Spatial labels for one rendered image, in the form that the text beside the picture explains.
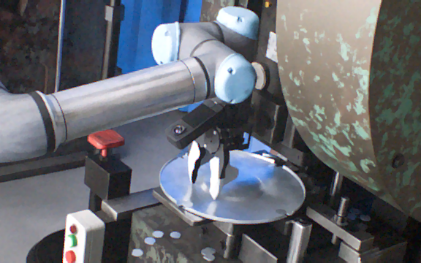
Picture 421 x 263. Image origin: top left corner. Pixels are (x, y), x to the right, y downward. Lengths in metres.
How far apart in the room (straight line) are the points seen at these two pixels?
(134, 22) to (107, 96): 2.85
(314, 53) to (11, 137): 0.45
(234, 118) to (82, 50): 1.71
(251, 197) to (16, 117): 0.60
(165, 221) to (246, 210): 0.26
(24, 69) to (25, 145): 1.96
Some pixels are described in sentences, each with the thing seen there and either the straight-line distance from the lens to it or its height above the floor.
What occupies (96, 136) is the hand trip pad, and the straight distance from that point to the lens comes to 2.05.
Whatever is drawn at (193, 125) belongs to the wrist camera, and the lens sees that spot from 1.71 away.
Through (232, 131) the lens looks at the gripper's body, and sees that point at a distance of 1.75.
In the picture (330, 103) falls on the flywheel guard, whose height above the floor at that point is 1.17.
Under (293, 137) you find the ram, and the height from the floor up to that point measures 0.91.
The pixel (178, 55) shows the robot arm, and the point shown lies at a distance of 1.61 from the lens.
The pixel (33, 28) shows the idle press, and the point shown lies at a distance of 3.29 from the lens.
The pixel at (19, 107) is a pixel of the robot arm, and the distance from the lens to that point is 1.40.
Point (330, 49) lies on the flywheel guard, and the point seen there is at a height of 1.25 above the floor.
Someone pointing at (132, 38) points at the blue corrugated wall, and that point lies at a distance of 4.31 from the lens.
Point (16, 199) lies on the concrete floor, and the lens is 3.32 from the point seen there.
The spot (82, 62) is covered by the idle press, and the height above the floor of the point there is 0.40.
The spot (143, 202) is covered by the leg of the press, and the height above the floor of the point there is 0.64.
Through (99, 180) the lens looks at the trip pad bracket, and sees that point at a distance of 2.05.
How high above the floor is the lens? 1.65
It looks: 25 degrees down
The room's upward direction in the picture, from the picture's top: 9 degrees clockwise
